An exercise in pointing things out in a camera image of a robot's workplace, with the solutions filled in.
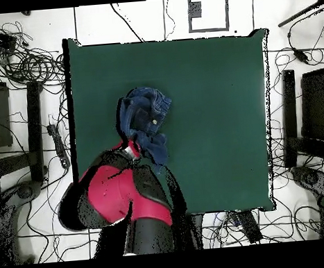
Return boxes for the blue denim jeans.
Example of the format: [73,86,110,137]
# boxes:
[114,85,178,177]

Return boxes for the black power strip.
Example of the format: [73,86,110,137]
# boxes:
[46,122,71,171]
[229,208,264,246]

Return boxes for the dark green table cloth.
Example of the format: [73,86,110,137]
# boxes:
[60,22,283,228]

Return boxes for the black wheeled chair base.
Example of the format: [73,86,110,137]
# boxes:
[289,164,324,200]
[0,179,49,266]

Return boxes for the black power adapter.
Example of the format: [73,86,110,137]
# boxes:
[293,47,310,65]

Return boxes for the black tripod pole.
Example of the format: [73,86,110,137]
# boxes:
[275,0,324,28]

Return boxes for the black stand base frame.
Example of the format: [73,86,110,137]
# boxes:
[278,66,324,169]
[0,79,50,187]

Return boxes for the black floor cable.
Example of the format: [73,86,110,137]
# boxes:
[110,1,145,44]

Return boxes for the black cable tangle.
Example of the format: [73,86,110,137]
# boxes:
[0,16,67,92]

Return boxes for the grey square floor frame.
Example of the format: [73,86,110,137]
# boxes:
[186,0,231,34]

